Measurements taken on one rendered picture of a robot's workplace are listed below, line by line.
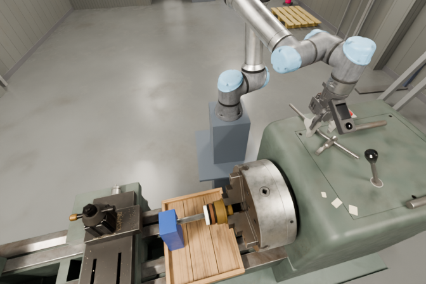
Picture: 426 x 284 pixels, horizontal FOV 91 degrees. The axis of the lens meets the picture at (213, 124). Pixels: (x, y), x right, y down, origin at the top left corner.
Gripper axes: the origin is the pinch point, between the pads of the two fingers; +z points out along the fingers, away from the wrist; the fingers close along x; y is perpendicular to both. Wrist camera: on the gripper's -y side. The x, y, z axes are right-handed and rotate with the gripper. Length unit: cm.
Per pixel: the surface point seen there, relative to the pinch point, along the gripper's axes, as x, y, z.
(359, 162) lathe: -7.9, -13.3, 1.9
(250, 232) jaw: 33.6, -22.5, 16.6
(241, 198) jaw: 33.4, -10.9, 14.4
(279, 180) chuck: 21.2, -12.6, 3.7
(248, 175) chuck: 30.6, -7.7, 4.3
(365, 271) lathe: -31, -40, 73
